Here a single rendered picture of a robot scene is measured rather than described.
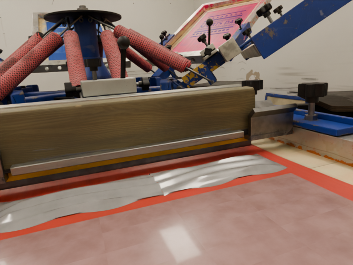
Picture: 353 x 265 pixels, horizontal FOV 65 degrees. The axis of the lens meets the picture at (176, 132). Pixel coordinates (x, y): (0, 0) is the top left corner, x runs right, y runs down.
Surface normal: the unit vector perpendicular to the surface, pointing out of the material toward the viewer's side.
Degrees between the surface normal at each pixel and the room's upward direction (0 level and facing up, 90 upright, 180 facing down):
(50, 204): 28
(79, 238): 0
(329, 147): 90
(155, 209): 0
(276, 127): 90
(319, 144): 90
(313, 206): 0
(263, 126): 90
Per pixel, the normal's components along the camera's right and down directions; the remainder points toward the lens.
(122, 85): 0.36, 0.20
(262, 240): -0.06, -0.97
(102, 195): 0.07, -0.69
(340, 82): -0.93, 0.14
